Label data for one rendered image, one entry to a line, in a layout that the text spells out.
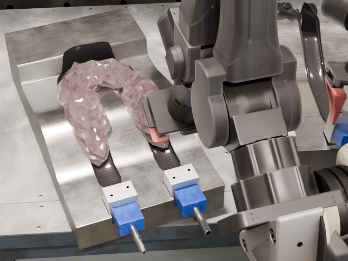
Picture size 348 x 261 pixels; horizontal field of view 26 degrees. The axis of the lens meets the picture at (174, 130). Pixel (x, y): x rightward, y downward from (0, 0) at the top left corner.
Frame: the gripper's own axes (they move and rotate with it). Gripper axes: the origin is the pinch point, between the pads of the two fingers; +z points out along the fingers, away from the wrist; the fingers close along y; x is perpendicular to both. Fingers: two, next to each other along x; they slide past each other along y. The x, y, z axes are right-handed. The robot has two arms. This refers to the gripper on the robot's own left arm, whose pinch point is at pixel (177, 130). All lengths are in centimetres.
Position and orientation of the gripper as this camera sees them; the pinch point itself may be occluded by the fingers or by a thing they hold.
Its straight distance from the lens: 115.7
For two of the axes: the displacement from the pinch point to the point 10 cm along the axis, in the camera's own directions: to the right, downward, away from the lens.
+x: 2.7, 9.0, -3.4
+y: -9.5, 2.0, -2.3
